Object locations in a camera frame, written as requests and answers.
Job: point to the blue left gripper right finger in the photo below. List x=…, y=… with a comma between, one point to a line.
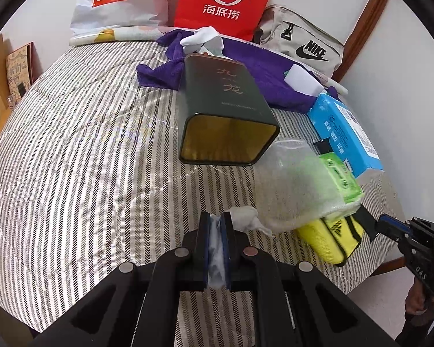
x=226, y=227

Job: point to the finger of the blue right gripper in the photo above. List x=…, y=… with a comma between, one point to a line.
x=391, y=227

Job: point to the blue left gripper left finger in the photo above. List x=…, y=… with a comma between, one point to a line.
x=203, y=237

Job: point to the green wet wipes pack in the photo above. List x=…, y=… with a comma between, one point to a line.
x=344, y=180

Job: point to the white mesh cloth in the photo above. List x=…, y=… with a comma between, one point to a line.
x=292, y=188

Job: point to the person right hand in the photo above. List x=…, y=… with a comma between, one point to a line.
x=416, y=303

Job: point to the yellow Adidas pouch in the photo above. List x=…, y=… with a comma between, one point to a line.
x=333, y=241

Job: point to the blue tissue pack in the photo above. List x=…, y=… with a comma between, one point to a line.
x=335, y=122

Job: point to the dark green tin box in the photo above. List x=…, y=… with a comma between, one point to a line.
x=223, y=117

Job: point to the white sponge block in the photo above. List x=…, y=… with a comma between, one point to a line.
x=302, y=81

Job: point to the purple towel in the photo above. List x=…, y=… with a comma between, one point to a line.
x=266, y=67

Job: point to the white socks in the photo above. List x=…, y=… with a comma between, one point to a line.
x=205, y=40

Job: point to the grey Nike bag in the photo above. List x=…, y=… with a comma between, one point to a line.
x=285, y=31

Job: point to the rolled white patterned paper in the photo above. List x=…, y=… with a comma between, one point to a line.
x=120, y=34

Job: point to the brown patterned box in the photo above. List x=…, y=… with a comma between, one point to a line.
x=19, y=69

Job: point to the brown wooden door frame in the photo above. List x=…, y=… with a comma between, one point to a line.
x=362, y=31

